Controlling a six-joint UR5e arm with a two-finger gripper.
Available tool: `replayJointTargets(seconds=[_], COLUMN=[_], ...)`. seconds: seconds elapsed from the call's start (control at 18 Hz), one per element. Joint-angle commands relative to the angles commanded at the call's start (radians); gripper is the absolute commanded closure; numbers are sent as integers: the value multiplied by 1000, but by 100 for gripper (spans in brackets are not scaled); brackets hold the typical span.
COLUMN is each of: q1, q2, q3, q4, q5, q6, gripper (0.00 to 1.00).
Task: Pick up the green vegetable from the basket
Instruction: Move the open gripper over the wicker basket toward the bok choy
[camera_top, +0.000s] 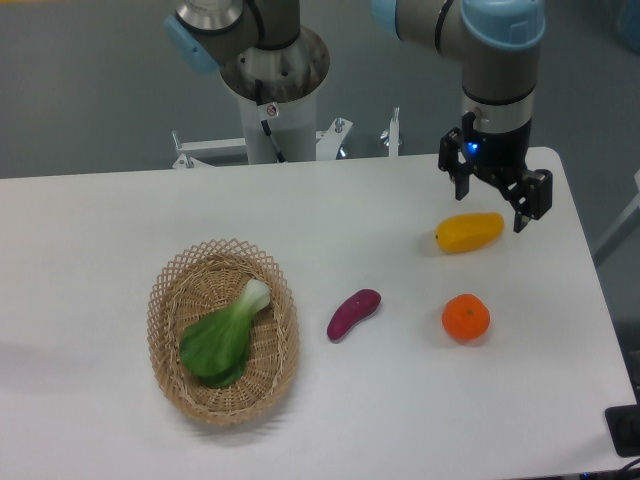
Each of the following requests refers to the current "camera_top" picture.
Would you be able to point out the woven wicker basket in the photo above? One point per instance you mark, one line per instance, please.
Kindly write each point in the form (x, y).
(205, 278)

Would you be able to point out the orange tangerine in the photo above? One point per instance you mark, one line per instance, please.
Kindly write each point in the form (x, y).
(465, 318)

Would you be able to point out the yellow mango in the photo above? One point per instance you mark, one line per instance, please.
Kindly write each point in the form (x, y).
(468, 232)

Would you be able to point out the white frame at right edge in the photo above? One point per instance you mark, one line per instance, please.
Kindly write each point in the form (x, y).
(626, 222)

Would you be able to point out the purple sweet potato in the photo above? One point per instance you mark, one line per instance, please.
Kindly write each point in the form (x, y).
(356, 308)

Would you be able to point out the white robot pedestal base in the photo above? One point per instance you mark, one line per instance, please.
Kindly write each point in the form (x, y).
(276, 92)

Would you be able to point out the black device at table edge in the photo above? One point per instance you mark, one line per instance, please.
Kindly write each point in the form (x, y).
(623, 425)

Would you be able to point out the green bok choy vegetable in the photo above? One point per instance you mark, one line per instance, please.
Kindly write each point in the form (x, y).
(217, 347)

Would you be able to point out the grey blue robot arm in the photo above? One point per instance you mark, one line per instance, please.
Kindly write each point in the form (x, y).
(497, 44)

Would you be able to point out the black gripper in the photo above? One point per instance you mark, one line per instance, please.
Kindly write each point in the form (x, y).
(497, 158)

